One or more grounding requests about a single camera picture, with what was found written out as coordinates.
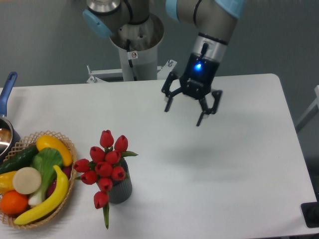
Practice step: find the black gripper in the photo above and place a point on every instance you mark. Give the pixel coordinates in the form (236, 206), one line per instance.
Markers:
(199, 77)

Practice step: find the red tulip bouquet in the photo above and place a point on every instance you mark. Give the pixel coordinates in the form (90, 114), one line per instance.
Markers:
(104, 168)

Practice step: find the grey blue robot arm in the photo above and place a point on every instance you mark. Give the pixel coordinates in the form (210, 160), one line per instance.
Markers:
(215, 20)

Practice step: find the dark grey ribbed vase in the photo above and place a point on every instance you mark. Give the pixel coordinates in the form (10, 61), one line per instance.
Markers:
(121, 190)

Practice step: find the dark red vegetable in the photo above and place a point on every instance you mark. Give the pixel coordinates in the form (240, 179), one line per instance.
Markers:
(67, 171)

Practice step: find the green bok choy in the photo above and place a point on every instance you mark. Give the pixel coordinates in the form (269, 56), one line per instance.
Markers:
(43, 162)

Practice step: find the black device at table edge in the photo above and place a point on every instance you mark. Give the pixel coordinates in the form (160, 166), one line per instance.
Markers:
(311, 214)

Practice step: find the yellow banana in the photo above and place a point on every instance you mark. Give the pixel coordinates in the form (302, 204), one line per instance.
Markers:
(50, 204)

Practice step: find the green cucumber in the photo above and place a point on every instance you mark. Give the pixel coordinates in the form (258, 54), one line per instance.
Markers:
(19, 160)

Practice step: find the beige round disc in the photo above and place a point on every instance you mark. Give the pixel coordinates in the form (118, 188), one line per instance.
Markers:
(26, 180)

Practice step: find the yellow bell pepper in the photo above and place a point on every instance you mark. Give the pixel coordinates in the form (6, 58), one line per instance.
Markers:
(6, 183)

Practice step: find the orange fruit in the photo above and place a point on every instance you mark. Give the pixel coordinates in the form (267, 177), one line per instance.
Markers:
(14, 203)

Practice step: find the woven wicker basket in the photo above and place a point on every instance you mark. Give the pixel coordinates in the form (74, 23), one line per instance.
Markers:
(27, 142)

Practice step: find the white metal base frame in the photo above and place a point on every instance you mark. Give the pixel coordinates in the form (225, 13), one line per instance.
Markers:
(114, 75)

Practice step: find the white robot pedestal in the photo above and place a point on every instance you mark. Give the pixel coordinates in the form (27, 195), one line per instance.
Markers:
(138, 48)

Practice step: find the white frame at right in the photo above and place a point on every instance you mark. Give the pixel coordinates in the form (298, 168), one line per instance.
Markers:
(309, 113)

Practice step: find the blue handled saucepan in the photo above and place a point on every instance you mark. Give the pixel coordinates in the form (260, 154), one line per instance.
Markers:
(8, 135)

